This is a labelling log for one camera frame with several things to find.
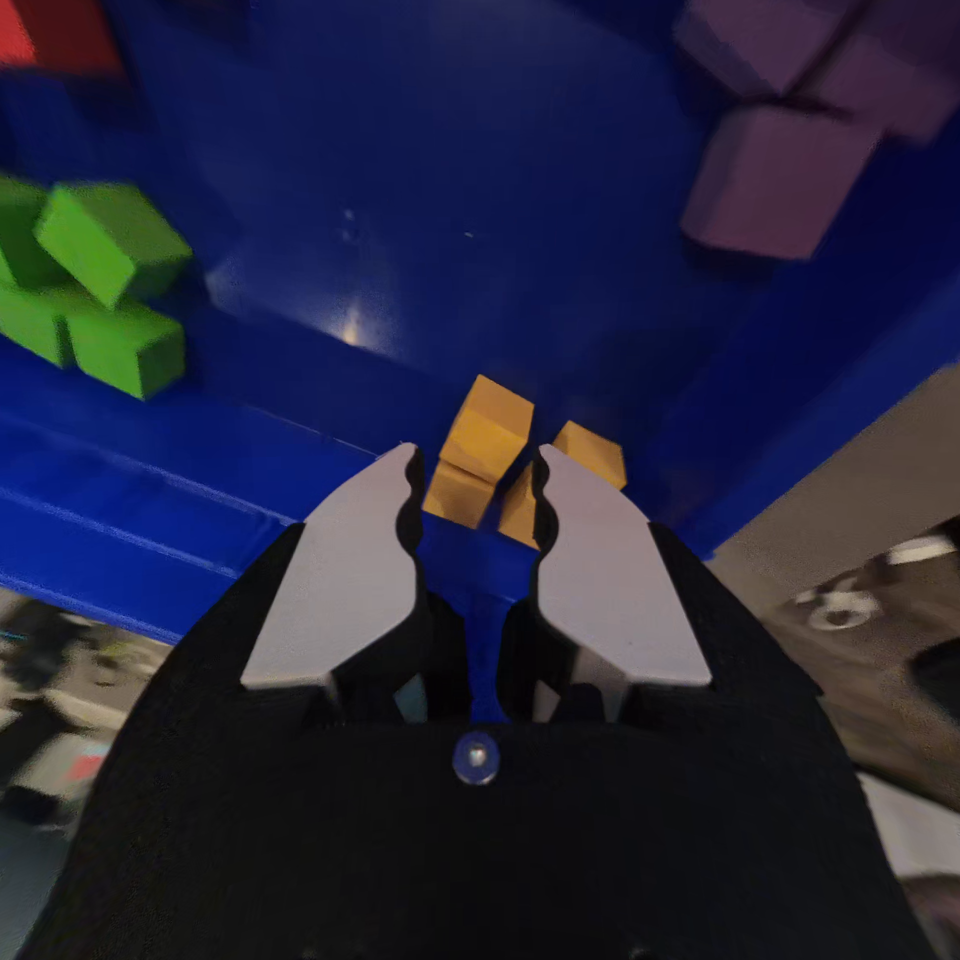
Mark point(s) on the blue plastic bin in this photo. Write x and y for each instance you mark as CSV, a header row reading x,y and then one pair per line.
x,y
450,187

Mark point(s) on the purple cube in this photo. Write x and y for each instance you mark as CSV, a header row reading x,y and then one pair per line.
x,y
772,184
900,82
757,41

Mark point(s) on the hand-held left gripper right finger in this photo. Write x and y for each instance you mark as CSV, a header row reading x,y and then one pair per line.
x,y
615,592

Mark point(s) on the grey desk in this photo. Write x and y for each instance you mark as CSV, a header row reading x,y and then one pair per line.
x,y
862,480

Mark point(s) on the red cube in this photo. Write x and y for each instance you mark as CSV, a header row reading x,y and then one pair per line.
x,y
60,34

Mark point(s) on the green cube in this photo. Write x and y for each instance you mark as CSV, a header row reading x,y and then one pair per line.
x,y
19,232
30,326
124,349
112,240

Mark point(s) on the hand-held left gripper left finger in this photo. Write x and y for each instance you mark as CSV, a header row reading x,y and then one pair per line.
x,y
345,585

